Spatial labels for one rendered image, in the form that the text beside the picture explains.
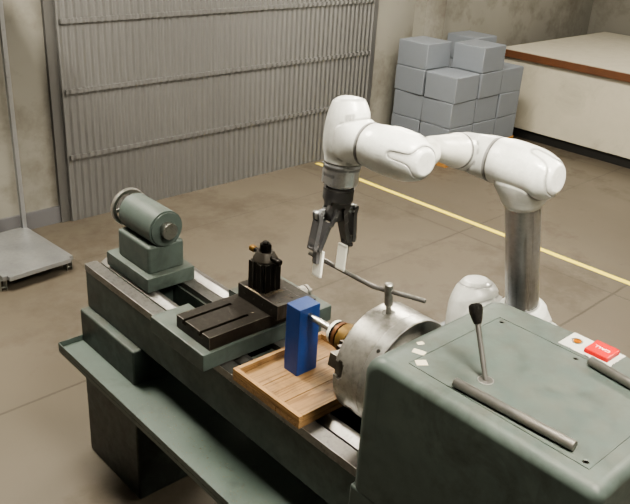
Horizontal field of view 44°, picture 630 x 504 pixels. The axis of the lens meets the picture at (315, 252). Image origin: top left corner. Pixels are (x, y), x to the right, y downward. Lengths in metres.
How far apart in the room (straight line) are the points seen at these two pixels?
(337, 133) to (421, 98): 5.46
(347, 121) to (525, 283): 0.86
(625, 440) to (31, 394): 2.86
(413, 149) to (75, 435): 2.36
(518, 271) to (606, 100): 5.64
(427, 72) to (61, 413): 4.63
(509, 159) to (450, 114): 4.90
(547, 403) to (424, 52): 5.66
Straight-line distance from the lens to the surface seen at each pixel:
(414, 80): 7.23
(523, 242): 2.27
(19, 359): 4.17
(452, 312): 2.60
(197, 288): 2.85
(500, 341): 1.90
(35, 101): 5.42
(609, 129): 7.91
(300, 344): 2.28
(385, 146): 1.68
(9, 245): 5.16
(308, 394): 2.27
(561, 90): 8.10
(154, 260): 2.83
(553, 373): 1.82
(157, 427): 2.71
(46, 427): 3.68
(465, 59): 7.32
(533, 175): 2.11
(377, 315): 1.98
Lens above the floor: 2.20
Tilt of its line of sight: 25 degrees down
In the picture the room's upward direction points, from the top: 4 degrees clockwise
